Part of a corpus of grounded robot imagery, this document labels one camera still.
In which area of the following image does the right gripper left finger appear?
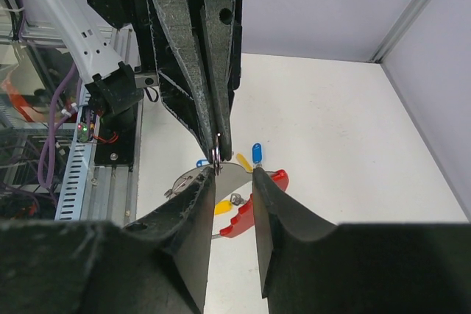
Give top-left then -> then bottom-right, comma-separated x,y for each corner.
1,168 -> 216,313

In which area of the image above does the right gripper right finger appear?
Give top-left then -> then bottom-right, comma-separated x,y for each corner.
252,168 -> 470,313

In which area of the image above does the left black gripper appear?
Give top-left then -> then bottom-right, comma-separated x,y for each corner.
87,0 -> 242,162

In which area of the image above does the red handled metal keyring holder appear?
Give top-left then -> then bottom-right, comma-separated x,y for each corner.
163,133 -> 290,240

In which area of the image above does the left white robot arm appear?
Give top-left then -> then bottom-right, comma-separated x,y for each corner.
34,0 -> 242,163

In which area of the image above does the yellow tag key lower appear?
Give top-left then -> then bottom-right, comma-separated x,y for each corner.
214,193 -> 246,215

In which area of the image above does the blue tag key upper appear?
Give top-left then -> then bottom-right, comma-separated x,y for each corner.
196,159 -> 208,168

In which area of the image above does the blue tag key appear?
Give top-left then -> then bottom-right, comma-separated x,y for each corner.
252,143 -> 263,168
196,159 -> 208,168

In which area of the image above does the yellow tag key flat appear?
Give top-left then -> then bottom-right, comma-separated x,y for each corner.
235,153 -> 253,173

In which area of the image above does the blue tag key lower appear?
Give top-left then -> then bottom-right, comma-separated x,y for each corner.
252,143 -> 263,168

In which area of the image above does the aluminium front rail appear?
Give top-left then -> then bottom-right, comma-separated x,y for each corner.
80,26 -> 140,225

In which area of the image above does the slotted cable duct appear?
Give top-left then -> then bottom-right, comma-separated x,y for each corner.
54,128 -> 97,221

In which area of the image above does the right aluminium frame post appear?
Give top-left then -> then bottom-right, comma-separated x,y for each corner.
369,0 -> 431,64

